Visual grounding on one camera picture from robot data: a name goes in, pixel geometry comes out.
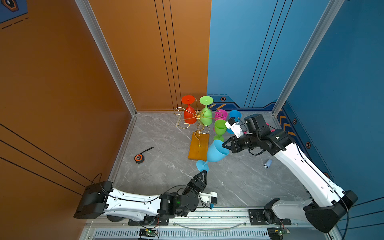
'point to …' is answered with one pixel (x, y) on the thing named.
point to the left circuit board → (148, 232)
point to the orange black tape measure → (139, 158)
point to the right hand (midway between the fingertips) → (222, 145)
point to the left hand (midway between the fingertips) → (200, 169)
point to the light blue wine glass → (216, 152)
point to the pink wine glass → (220, 114)
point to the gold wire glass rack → (197, 119)
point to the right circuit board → (277, 233)
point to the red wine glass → (190, 112)
